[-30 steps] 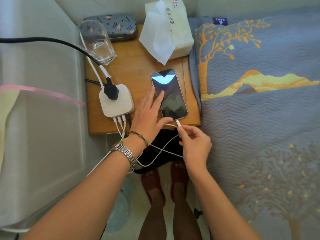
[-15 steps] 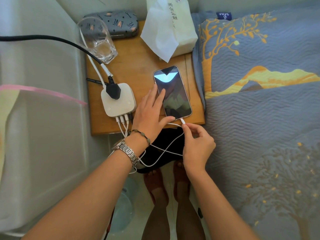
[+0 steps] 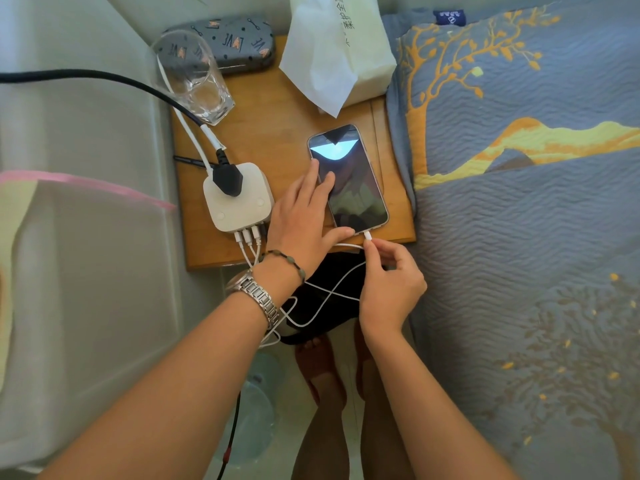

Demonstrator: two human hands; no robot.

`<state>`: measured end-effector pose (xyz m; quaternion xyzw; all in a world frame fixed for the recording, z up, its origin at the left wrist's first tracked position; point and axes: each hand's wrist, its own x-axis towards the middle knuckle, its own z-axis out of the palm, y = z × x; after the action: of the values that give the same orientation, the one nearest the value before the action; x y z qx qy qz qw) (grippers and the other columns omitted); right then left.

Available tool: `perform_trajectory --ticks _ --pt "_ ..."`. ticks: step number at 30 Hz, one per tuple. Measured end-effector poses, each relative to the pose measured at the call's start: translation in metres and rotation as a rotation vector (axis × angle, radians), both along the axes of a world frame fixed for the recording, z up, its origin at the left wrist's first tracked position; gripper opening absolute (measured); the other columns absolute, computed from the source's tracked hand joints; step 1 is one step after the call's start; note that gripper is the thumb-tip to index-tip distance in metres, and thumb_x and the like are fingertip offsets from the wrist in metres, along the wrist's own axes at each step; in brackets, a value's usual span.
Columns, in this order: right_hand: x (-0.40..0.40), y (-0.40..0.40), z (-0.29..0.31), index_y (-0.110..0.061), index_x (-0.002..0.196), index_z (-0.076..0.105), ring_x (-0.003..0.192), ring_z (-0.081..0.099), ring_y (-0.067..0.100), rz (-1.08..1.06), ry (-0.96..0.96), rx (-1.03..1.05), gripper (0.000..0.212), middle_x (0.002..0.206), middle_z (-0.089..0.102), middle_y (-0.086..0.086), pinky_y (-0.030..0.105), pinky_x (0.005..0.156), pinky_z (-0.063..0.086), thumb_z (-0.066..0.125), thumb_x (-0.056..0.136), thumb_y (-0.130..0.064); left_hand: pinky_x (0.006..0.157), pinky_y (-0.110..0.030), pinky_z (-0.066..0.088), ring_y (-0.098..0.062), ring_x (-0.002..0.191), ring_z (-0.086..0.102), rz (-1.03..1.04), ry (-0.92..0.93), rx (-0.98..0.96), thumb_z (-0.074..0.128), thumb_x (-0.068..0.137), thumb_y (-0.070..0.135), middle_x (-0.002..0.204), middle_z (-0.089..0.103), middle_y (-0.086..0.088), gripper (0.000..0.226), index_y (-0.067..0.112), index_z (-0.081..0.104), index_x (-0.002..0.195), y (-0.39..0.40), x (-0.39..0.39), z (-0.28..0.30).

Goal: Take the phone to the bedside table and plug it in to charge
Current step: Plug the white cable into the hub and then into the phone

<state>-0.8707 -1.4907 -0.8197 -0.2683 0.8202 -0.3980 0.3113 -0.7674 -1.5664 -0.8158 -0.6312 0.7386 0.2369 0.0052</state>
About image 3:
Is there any clear storage box pink rim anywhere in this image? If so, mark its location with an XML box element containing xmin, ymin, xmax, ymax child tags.
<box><xmin>0</xmin><ymin>169</ymin><xmax>179</xmax><ymax>471</ymax></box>

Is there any blue-grey quilt with tree print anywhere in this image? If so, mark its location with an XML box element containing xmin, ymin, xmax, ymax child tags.
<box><xmin>382</xmin><ymin>0</ymin><xmax>640</xmax><ymax>480</ymax></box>

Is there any dark bead bracelet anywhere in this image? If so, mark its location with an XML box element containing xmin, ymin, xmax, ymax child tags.
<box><xmin>261</xmin><ymin>250</ymin><xmax>307</xmax><ymax>285</ymax></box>

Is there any clear drinking glass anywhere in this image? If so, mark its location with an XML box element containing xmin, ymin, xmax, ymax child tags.
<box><xmin>150</xmin><ymin>29</ymin><xmax>236</xmax><ymax>127</ymax></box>

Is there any thin black and red cable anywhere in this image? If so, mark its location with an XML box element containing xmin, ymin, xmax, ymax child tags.
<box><xmin>215</xmin><ymin>392</ymin><xmax>243</xmax><ymax>480</ymax></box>

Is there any person's right hand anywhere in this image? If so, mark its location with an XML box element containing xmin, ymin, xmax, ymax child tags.
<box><xmin>358</xmin><ymin>238</ymin><xmax>429</xmax><ymax>341</ymax></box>

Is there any clear plastic water bottle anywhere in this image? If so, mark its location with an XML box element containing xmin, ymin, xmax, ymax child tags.
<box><xmin>234</xmin><ymin>352</ymin><xmax>284</xmax><ymax>466</ymax></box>

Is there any person's left leg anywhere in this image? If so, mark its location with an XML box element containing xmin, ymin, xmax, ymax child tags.
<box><xmin>291</xmin><ymin>334</ymin><xmax>352</xmax><ymax>480</ymax></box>

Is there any black power cord with plug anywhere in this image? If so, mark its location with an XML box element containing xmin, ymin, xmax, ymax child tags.
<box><xmin>0</xmin><ymin>69</ymin><xmax>245</xmax><ymax>197</ymax></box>

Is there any white usb cable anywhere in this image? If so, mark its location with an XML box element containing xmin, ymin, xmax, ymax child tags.
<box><xmin>250</xmin><ymin>225</ymin><xmax>268</xmax><ymax>263</ymax></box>
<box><xmin>233</xmin><ymin>231</ymin><xmax>257</xmax><ymax>269</ymax></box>

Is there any person's leg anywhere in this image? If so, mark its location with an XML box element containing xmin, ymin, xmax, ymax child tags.
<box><xmin>353</xmin><ymin>319</ymin><xmax>417</xmax><ymax>480</ymax></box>
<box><xmin>291</xmin><ymin>334</ymin><xmax>352</xmax><ymax>480</ymax></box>

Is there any silver smartphone with dark screen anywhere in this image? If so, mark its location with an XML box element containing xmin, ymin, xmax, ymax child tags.
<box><xmin>306</xmin><ymin>124</ymin><xmax>390</xmax><ymax>232</ymax></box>

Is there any grey patterned glasses case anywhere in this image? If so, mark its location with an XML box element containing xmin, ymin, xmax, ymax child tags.
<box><xmin>162</xmin><ymin>14</ymin><xmax>277</xmax><ymax>76</ymax></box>

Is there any person's right forearm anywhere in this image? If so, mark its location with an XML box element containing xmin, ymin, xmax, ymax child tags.
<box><xmin>359</xmin><ymin>317</ymin><xmax>508</xmax><ymax>480</ymax></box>

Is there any black cloth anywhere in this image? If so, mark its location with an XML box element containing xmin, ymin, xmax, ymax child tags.
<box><xmin>278</xmin><ymin>252</ymin><xmax>374</xmax><ymax>346</ymax></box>

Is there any white cube power strip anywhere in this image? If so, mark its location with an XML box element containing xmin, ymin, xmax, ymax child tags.
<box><xmin>202</xmin><ymin>162</ymin><xmax>275</xmax><ymax>233</ymax></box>

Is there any white phone charging cable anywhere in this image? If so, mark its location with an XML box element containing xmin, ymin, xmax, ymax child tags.
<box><xmin>284</xmin><ymin>230</ymin><xmax>399</xmax><ymax>329</ymax></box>

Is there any silver metal wristwatch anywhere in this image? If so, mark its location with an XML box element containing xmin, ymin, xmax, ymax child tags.
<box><xmin>227</xmin><ymin>270</ymin><xmax>282</xmax><ymax>331</ymax></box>

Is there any person's left hand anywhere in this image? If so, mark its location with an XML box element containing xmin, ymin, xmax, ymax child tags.
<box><xmin>265</xmin><ymin>160</ymin><xmax>356</xmax><ymax>278</ymax></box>

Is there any thick white power cable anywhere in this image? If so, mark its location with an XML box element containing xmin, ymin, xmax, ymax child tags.
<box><xmin>157</xmin><ymin>54</ymin><xmax>215</xmax><ymax>173</ymax></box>

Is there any wooden bedside table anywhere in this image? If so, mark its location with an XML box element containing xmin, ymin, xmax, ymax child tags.
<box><xmin>170</xmin><ymin>35</ymin><xmax>417</xmax><ymax>272</ymax></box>

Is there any person's left forearm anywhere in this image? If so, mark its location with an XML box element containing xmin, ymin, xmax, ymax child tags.
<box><xmin>37</xmin><ymin>260</ymin><xmax>307</xmax><ymax>480</ymax></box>

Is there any white tissue pack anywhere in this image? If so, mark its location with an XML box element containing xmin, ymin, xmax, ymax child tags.
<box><xmin>278</xmin><ymin>0</ymin><xmax>398</xmax><ymax>118</ymax></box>

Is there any person's right leg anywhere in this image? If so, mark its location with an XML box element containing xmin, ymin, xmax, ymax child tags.
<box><xmin>353</xmin><ymin>319</ymin><xmax>417</xmax><ymax>480</ymax></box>

